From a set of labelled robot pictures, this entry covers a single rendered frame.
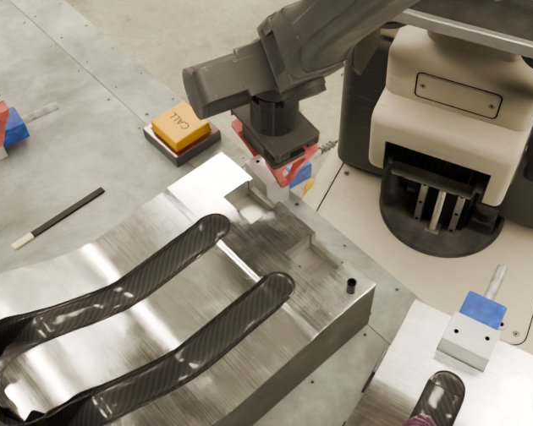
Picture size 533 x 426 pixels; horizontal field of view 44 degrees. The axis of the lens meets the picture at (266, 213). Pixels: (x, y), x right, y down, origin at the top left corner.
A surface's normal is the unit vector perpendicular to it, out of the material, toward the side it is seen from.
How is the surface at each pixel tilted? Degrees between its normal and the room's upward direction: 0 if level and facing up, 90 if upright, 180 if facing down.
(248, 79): 40
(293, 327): 1
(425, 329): 0
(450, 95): 98
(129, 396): 28
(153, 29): 0
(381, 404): 23
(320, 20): 90
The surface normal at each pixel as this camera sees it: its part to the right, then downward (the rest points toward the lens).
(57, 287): 0.32, -0.79
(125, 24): -0.04, -0.60
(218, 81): 0.20, 0.02
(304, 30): -0.90, 0.36
